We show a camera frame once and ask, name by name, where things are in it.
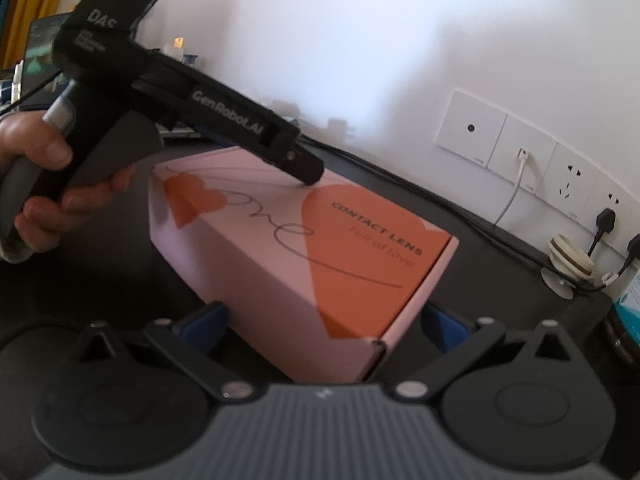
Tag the brown supplement jar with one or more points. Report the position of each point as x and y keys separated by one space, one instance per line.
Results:
x=625 y=320

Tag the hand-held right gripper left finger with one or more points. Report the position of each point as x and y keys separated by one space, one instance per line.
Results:
x=205 y=327

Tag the white squeeze bottle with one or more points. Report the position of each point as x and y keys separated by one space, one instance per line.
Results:
x=174 y=49

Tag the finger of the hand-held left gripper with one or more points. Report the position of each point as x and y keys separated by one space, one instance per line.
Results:
x=302 y=162

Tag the white wall panel round port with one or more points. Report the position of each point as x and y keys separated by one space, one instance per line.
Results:
x=470 y=122

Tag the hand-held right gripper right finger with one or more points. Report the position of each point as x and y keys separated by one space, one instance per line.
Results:
x=442 y=327

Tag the person's left hand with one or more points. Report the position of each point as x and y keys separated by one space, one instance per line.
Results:
x=40 y=140

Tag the pink cardboard box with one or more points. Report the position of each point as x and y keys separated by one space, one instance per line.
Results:
x=300 y=270

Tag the white wall panel network jack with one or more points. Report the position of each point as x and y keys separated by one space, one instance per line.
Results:
x=537 y=150

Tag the black wall plug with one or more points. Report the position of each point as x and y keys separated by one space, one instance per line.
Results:
x=605 y=220
x=634 y=247

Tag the white double wall socket panel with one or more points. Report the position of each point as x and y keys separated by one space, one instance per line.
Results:
x=617 y=197

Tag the black desktop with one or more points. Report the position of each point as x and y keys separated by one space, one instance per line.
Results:
x=500 y=290

